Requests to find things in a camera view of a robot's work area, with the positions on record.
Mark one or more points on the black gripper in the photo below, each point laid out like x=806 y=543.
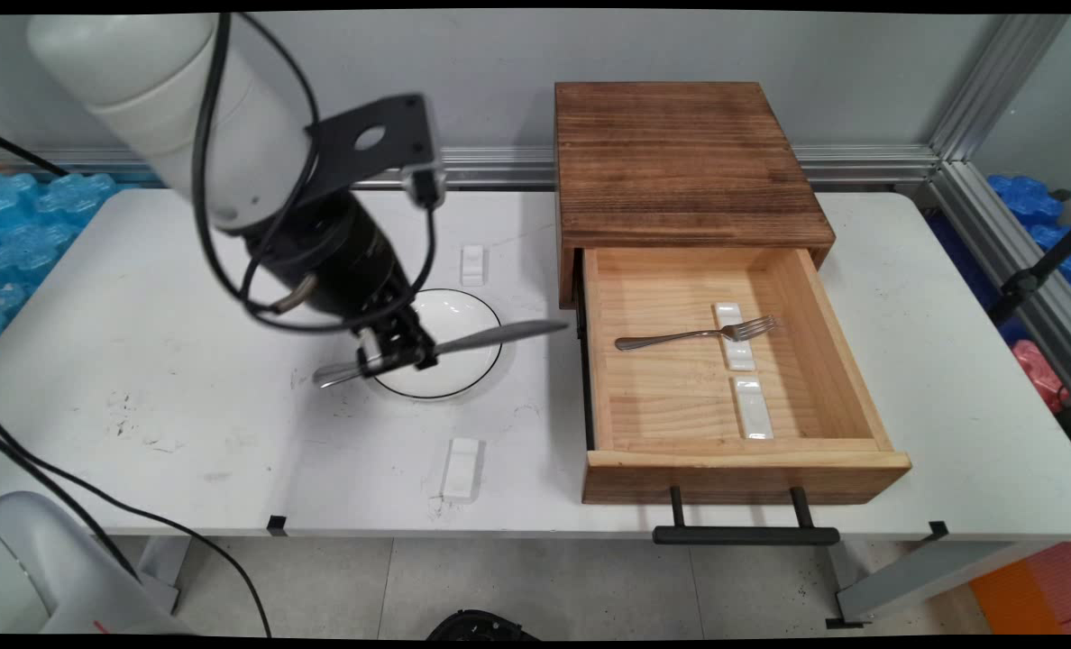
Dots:
x=346 y=270

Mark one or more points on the silver table knife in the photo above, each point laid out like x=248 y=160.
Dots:
x=499 y=335

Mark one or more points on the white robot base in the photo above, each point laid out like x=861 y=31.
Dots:
x=40 y=568

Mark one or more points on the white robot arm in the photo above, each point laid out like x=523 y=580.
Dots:
x=166 y=99

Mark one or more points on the white plate with black rim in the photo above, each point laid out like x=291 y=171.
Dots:
x=454 y=311

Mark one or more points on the white ceramic cutlery rest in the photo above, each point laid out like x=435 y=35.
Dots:
x=472 y=264
x=753 y=407
x=741 y=357
x=461 y=469

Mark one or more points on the black tape mark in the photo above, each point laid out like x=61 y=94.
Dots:
x=276 y=525

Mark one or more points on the silver fork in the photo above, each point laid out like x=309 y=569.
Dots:
x=680 y=337

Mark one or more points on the black machine with wiring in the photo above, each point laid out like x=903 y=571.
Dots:
x=481 y=626

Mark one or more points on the light wooden drawer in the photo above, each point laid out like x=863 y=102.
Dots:
x=680 y=406

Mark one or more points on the grey table leg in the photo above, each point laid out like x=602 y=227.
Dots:
x=161 y=572
x=932 y=577

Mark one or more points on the dark wooden cabinet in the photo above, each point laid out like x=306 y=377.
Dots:
x=680 y=162

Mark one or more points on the blue bubble wrap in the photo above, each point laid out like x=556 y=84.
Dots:
x=31 y=234
x=1031 y=203

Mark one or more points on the pink plastic bag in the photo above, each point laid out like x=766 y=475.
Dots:
x=1038 y=370

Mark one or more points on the black tripod pole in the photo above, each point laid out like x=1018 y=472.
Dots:
x=1036 y=275

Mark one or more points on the orange mat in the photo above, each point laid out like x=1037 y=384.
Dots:
x=1031 y=595

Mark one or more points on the small silver wrist camera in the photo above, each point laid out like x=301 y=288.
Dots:
x=425 y=185

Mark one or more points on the aluminium extrusion rail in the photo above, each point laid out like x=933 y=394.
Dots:
x=995 y=81
x=1013 y=261
x=499 y=167

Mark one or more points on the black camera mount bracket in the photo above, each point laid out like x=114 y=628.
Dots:
x=396 y=131

